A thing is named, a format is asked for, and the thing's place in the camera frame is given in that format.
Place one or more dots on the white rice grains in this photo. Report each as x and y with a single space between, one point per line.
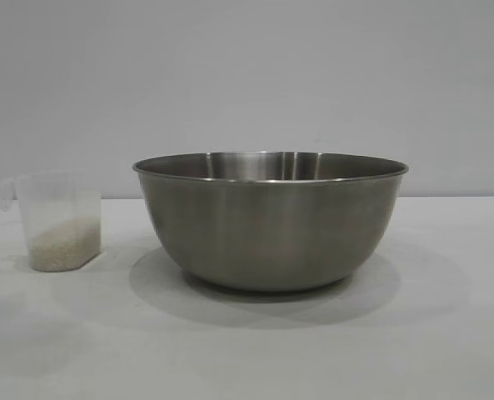
63 248

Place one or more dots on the translucent plastic measuring cup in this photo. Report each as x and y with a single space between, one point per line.
55 200

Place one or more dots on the stainless steel mixing bowl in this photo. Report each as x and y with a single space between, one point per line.
267 225

